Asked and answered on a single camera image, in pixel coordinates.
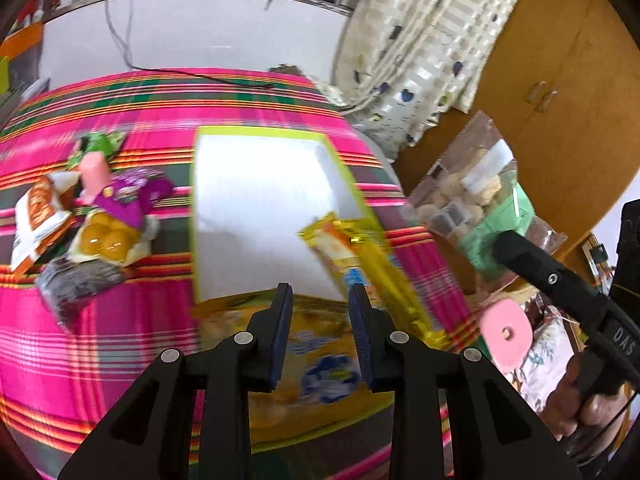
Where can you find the lime green white box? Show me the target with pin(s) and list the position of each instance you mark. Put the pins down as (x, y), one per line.
(250, 210)

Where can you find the floral cloth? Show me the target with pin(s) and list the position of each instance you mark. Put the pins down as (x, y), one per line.
(545, 355)

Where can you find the clear puff bag green label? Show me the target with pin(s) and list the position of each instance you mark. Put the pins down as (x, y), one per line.
(475, 195)

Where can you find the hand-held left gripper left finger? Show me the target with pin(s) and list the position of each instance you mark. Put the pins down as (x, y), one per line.
(280, 340)

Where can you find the white orange snack packet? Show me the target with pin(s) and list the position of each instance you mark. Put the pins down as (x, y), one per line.
(40, 220)

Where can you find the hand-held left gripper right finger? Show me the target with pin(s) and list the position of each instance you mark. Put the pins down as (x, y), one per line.
(362, 340)

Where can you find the clear yellow pastry packet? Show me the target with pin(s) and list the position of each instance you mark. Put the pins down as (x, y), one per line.
(102, 235)

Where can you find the heart print curtain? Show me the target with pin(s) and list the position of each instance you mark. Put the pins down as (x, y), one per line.
(425, 35)

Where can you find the pink round object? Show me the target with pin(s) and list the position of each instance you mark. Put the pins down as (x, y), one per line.
(495, 350)

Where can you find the long yellow snack packet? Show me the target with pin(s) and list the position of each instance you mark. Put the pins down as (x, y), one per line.
(360, 250)

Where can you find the dark brown snack packet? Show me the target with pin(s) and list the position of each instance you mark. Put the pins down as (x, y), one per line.
(75, 280)

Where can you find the large yellow chip bag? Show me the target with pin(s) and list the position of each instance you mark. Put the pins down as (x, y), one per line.
(320, 350)

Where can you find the wooden wardrobe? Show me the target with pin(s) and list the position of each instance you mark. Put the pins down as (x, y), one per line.
(550, 50)

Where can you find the purple snack packet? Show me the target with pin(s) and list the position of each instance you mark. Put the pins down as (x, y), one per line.
(135, 195)

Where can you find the pink jelly cup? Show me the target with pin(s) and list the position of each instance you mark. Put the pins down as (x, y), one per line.
(95, 175)

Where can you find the person's right hand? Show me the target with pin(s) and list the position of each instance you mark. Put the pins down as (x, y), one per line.
(562, 405)

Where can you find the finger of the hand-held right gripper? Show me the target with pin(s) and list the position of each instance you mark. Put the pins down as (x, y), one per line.
(535, 265)

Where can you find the orange tray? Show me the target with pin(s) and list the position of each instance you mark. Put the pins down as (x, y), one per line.
(25, 40)

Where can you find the green snack packet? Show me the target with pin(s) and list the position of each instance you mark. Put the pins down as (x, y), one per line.
(100, 144)

